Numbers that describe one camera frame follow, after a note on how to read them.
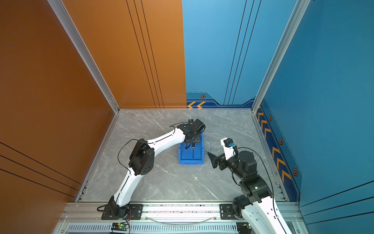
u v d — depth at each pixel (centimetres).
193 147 97
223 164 62
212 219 72
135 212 74
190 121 88
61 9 70
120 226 71
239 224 71
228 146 58
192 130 73
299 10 71
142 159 57
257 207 47
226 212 72
